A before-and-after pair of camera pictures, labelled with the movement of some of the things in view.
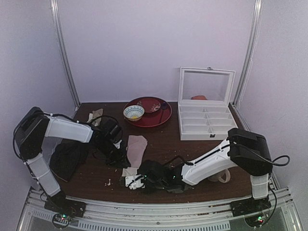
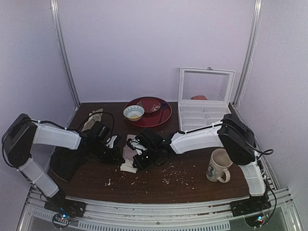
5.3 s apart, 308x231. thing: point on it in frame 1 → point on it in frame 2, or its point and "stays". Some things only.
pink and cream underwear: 136,147 stays
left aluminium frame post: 56,13 stays
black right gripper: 141,178 → 135,156
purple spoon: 163,106 stays
